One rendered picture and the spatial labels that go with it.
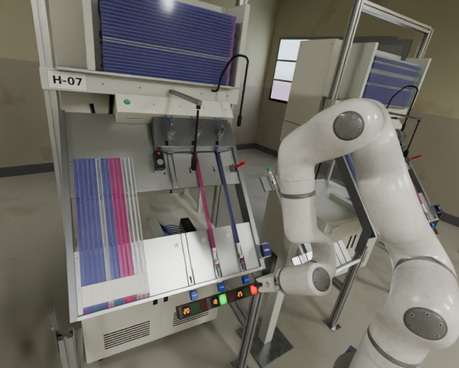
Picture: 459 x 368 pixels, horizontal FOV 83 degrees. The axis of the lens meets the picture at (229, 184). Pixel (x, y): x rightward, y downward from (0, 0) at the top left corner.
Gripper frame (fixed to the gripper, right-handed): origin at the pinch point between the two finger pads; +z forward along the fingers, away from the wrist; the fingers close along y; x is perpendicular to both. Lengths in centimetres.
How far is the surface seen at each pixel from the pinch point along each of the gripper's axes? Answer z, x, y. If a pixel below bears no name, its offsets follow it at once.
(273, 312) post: 46, -23, 31
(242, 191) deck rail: 9.1, 37.0, 7.9
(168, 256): 9.9, 16.1, -29.1
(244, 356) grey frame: 51, -39, 10
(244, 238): 10.1, 16.8, 3.5
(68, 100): 19, 87, -57
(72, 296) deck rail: 9, 11, -59
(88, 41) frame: -11, 89, -48
